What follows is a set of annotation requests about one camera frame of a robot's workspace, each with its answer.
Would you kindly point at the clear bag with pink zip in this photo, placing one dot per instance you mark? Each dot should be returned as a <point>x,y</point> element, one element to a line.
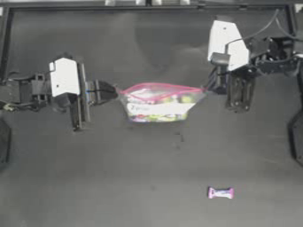
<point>157,111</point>

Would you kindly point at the pink wrapped candy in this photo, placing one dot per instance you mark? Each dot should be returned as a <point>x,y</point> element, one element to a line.
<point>220,192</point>

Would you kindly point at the white corner piece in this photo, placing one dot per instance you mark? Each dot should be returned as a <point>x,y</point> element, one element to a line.
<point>1,11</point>
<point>299,8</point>

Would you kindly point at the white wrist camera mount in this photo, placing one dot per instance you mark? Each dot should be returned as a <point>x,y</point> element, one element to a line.
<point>64,76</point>
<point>224,35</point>

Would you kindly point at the grey frame bracket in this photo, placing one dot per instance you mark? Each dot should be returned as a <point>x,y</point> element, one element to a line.
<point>184,2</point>
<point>156,2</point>
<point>109,2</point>
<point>140,2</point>

